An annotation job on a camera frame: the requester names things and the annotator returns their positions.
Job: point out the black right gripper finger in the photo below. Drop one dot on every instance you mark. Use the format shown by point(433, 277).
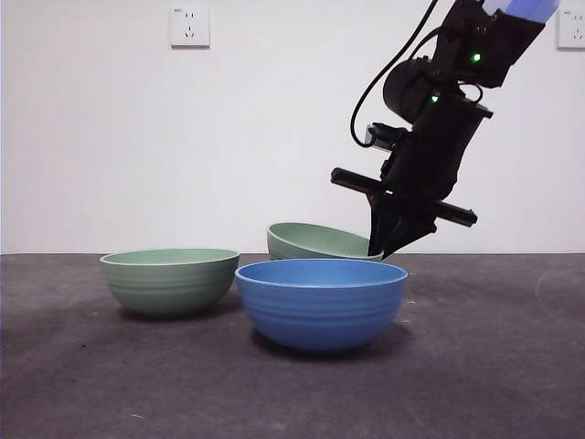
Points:
point(411, 228)
point(381, 219)

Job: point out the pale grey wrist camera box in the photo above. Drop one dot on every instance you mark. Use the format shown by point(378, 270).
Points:
point(375, 137)

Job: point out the green ribbed bowl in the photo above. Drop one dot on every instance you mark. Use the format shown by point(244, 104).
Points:
point(169, 288)
point(311, 242)

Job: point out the white wall socket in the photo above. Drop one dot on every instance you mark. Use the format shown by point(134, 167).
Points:
point(190, 26)
point(572, 29)

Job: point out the blue ribbed bowl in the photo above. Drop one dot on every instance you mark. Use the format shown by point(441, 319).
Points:
point(320, 311)

